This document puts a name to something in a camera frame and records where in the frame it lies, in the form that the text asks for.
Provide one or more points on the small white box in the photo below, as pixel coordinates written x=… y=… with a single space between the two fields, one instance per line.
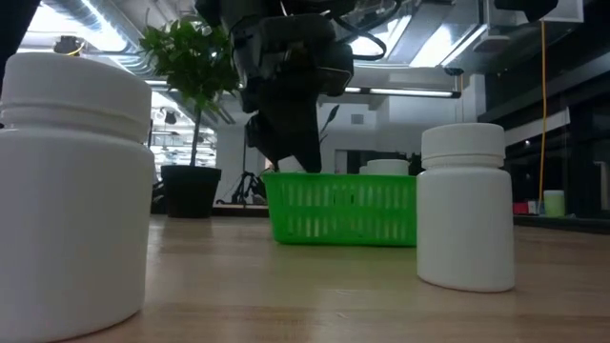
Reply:
x=533 y=207

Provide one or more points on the small red box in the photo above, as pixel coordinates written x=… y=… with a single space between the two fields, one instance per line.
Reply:
x=520 y=208

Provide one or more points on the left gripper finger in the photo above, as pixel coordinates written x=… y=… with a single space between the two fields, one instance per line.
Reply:
x=257 y=135
x=293 y=128

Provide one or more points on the black plant pot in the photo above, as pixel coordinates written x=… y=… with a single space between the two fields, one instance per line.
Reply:
x=190 y=193

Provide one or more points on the black tripod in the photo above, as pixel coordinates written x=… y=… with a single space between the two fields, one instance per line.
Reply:
x=245 y=186

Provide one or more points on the snake plant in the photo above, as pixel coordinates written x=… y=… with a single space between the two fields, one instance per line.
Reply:
x=332 y=113

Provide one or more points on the leafy green indoor tree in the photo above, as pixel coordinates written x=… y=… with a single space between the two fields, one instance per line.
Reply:
x=190 y=62

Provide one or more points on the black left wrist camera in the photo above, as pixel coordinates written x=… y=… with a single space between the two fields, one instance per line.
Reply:
x=339 y=71

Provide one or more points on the pale green cup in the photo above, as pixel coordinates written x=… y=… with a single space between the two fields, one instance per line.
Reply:
x=554 y=204

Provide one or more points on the long ceiling light bar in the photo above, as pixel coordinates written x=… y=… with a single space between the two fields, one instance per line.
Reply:
x=410 y=92

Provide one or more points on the green plastic slotted basket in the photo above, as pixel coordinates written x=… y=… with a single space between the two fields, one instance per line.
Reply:
x=333 y=233

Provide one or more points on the black ceiling camera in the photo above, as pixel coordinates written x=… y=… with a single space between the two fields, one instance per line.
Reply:
x=68 y=46

